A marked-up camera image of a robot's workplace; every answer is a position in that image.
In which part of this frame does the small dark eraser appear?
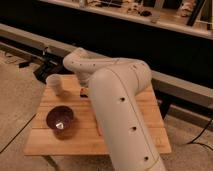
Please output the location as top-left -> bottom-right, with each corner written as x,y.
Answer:
80,88 -> 89,98

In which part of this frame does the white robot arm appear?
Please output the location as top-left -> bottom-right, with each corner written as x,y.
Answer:
63,48 -> 166,171

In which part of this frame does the orange carrot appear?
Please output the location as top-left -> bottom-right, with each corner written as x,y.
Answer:
96,120 -> 102,136

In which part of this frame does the white plastic cup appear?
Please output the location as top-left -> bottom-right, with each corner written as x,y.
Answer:
46,74 -> 64,96

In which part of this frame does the dark purple bowl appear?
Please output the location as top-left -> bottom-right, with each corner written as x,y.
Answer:
46,105 -> 74,139

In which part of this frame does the black equipment on floor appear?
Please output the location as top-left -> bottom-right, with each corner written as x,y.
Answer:
33,59 -> 69,84

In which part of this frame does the black cable on floor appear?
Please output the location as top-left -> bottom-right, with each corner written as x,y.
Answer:
184,118 -> 213,151

